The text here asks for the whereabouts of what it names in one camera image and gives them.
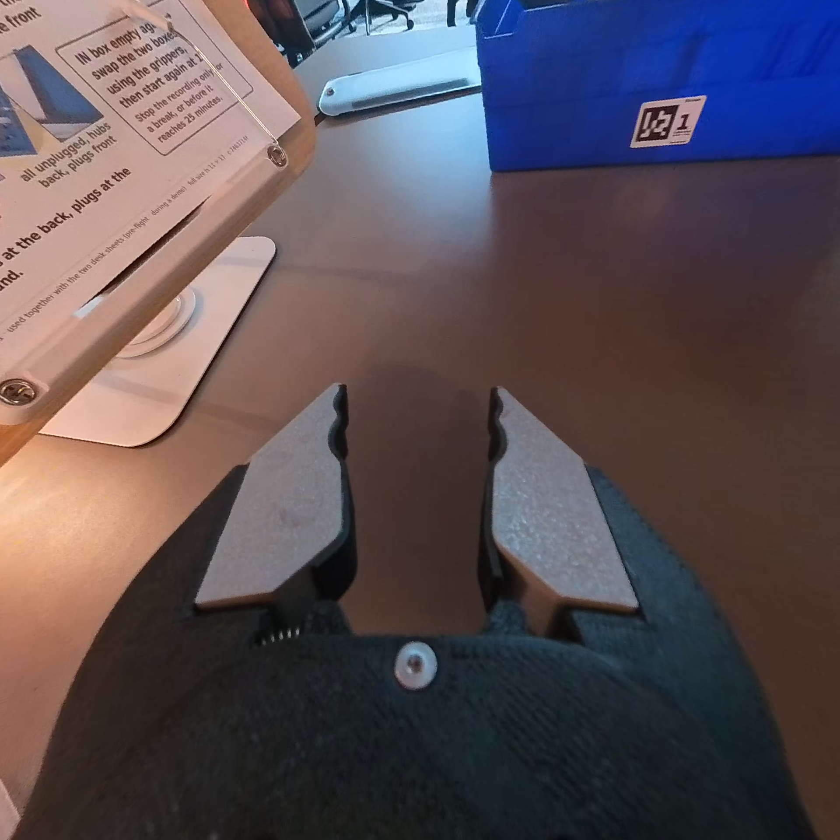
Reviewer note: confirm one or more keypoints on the black office chair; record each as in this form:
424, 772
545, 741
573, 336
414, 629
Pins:
308, 26

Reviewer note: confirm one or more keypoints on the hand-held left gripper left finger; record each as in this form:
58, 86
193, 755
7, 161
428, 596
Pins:
282, 525

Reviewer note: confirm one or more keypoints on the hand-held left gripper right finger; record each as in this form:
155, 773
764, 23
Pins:
558, 525

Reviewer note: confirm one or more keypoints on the white stand base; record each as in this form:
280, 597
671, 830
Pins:
210, 289

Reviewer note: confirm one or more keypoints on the printed instruction sheet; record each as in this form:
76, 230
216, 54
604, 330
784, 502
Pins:
98, 98

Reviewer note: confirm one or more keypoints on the translucent plastic bin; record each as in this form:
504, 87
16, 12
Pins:
590, 85

